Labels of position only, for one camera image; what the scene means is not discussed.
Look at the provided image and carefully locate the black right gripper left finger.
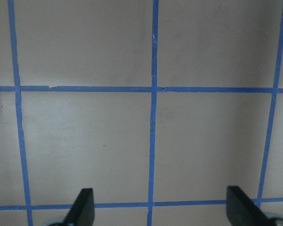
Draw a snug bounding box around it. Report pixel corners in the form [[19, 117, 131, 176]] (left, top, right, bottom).
[[62, 188, 95, 226]]

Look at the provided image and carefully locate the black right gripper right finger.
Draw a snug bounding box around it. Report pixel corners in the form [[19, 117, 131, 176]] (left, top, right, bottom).
[[226, 186, 270, 226]]

